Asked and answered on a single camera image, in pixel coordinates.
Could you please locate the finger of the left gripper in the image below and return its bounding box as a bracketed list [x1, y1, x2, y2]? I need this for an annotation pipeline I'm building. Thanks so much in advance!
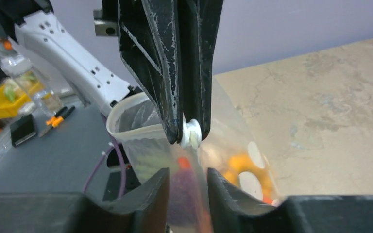
[178, 0, 223, 139]
[118, 0, 183, 144]

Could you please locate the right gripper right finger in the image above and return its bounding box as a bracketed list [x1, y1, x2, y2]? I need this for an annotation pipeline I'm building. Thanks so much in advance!
[207, 168, 373, 233]

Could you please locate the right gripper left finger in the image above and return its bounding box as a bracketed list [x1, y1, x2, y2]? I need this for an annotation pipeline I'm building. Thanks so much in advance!
[0, 168, 170, 233]

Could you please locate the purple eggplant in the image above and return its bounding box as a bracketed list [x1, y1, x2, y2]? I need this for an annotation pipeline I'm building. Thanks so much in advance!
[167, 169, 198, 227]

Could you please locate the yellow bell pepper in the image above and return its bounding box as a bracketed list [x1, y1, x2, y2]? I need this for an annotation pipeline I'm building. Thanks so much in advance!
[222, 153, 277, 204]

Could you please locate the orange carrot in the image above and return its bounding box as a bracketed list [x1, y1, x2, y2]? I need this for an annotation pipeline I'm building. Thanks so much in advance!
[177, 157, 191, 170]

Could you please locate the clear zip top bag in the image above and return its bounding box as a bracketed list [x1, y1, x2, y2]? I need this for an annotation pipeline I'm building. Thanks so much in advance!
[106, 80, 279, 233]

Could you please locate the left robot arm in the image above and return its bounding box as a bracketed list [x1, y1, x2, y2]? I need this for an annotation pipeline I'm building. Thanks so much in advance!
[0, 0, 223, 147]

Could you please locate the orange black utility knife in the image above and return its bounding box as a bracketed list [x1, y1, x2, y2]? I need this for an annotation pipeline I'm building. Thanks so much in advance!
[38, 106, 76, 137]

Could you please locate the clear plastic bottle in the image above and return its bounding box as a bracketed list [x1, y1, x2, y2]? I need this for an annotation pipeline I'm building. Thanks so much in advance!
[0, 54, 64, 117]

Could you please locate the black smartphone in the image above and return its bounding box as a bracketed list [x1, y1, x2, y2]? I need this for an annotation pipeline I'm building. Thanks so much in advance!
[10, 114, 37, 147]

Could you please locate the yellow bin outside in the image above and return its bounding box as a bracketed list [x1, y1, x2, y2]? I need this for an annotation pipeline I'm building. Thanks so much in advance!
[0, 82, 46, 123]

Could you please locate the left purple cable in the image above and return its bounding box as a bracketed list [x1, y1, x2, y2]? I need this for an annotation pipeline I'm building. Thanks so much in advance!
[81, 116, 128, 199]

